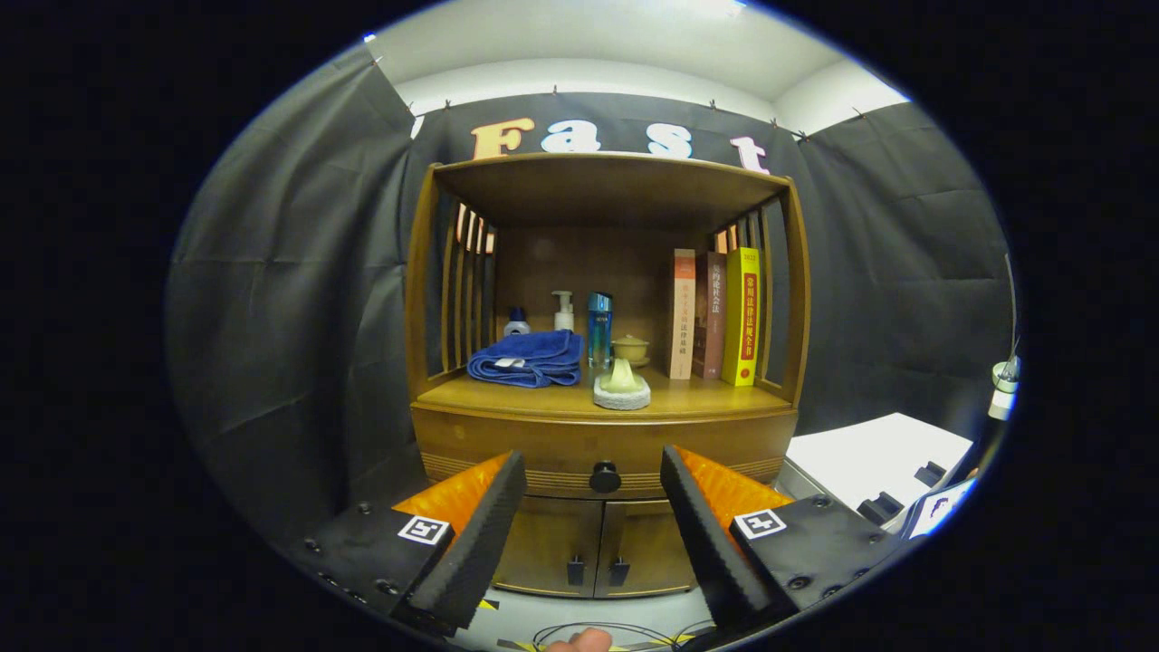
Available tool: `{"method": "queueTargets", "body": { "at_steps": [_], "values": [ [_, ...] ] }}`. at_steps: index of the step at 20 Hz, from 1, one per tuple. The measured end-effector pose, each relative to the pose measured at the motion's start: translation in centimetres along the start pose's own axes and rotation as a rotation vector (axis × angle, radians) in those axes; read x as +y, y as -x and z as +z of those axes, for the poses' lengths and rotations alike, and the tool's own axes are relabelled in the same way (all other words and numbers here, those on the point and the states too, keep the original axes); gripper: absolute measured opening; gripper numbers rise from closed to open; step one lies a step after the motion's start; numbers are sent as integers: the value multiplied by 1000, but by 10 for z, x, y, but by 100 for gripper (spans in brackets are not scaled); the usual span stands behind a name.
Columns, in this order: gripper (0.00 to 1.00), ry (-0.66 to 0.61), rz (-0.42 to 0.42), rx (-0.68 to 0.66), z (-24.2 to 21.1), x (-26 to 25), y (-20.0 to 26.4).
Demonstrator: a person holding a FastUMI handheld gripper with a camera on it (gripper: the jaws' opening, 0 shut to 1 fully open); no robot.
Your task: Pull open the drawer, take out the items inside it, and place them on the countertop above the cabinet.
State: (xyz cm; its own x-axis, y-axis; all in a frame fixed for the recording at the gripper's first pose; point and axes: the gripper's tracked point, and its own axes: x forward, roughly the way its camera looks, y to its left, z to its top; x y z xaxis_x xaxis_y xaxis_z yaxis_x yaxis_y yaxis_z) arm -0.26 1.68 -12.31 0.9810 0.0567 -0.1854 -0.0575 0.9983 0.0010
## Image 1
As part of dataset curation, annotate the pale green sponge brush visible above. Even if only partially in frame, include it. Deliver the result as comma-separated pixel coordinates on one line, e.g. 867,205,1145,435
593,358,652,411

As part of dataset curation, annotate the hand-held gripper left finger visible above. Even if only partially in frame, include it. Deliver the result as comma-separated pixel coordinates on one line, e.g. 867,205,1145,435
288,450,528,635

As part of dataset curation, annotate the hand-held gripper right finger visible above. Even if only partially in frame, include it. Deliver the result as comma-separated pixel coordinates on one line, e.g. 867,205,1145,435
659,444,906,635

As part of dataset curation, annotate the beige book orange band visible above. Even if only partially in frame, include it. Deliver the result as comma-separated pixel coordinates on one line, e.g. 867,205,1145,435
666,249,697,380

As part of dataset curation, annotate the blue folded towel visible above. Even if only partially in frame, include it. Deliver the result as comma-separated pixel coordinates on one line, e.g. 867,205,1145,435
467,329,584,389

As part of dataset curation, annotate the wooden cabinet door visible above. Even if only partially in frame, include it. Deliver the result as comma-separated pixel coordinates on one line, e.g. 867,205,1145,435
493,496,605,599
595,498,698,599

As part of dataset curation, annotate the wooden cabinet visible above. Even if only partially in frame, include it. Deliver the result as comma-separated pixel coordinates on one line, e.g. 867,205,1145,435
404,152,811,600

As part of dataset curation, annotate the yellow book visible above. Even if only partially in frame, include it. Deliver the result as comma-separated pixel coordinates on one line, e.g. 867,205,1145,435
722,247,761,388

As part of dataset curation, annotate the black floor cable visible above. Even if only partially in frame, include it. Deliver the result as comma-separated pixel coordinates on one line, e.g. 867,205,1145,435
532,620,716,651

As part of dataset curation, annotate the wooden countertop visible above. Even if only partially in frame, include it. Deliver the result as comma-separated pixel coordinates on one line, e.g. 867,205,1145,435
414,358,796,422

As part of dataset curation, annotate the brown book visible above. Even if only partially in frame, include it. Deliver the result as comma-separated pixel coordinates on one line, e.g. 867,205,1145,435
693,252,728,380

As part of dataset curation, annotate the wooden drawer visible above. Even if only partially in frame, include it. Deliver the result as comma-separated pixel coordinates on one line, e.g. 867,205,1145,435
412,405,798,499

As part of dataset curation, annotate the tall blue bottle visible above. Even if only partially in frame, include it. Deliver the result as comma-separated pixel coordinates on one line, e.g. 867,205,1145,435
587,292,614,369

